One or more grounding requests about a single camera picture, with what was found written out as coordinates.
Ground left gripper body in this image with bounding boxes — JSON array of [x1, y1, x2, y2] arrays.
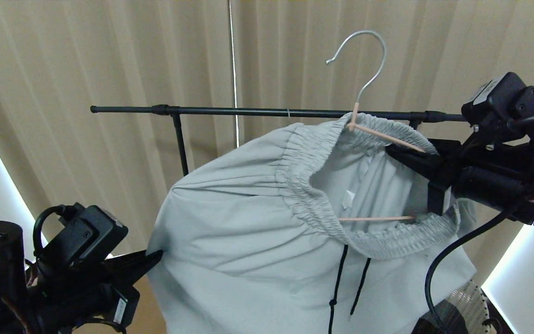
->
[[32, 282, 140, 334]]

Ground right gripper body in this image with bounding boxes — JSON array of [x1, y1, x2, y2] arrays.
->
[[426, 153, 534, 217]]

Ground pale grey shorts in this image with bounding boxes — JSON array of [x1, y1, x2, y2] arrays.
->
[[146, 112, 479, 334]]

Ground white laundry basket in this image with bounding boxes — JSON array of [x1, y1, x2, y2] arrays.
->
[[411, 278, 505, 334]]

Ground black clothes rack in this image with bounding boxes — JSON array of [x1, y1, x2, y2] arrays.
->
[[89, 104, 470, 178]]

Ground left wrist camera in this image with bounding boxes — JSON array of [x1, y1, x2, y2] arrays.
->
[[33, 203, 129, 286]]

